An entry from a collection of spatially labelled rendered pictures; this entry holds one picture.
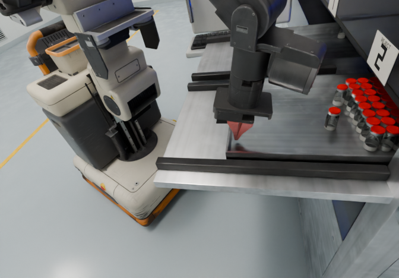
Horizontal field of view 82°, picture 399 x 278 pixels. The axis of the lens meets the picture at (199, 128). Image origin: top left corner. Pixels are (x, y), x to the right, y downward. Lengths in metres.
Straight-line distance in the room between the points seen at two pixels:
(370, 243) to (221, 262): 0.85
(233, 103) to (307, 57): 0.14
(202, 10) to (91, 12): 0.59
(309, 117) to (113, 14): 0.72
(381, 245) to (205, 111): 0.44
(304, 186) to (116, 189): 1.05
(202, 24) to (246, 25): 1.01
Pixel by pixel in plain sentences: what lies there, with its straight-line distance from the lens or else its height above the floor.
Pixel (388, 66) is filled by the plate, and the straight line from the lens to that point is 0.48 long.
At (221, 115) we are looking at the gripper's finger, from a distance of 0.40.
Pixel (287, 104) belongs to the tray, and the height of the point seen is 0.88.
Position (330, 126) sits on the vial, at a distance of 0.53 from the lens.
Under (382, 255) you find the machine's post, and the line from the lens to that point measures 0.62.
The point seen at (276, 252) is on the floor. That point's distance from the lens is 1.32.
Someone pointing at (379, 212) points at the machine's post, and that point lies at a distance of 0.52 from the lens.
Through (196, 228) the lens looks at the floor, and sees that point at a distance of 1.38.
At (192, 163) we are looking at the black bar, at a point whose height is 0.90.
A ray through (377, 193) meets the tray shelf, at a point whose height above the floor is 0.88.
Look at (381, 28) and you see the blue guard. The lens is 0.52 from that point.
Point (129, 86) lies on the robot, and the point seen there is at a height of 0.80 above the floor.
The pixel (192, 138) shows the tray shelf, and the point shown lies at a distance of 0.52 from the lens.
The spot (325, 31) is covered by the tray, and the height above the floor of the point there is 0.89.
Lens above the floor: 1.24
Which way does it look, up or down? 41 degrees down
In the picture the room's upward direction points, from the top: 13 degrees counter-clockwise
